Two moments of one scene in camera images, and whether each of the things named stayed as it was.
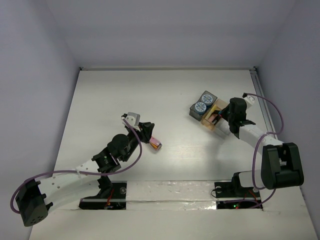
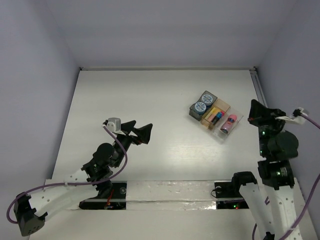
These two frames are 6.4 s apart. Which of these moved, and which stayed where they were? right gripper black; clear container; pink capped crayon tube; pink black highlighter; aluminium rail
Moved: pink capped crayon tube; pink black highlighter; right gripper black
Stayed: clear container; aluminium rail
